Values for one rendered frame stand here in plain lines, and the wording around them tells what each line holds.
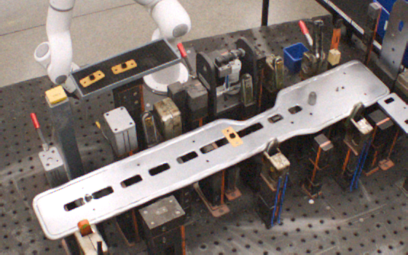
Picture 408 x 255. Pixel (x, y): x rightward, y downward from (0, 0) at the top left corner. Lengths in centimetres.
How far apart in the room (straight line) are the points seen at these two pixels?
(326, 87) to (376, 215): 53
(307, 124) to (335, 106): 15
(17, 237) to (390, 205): 144
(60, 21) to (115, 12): 222
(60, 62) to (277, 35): 122
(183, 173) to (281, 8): 254
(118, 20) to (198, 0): 62
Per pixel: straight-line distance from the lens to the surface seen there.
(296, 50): 269
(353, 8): 255
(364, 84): 222
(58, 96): 192
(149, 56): 200
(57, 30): 202
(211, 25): 400
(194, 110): 201
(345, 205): 220
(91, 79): 194
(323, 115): 206
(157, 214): 173
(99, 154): 232
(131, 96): 203
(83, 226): 165
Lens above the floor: 248
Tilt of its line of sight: 48 degrees down
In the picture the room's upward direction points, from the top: straight up
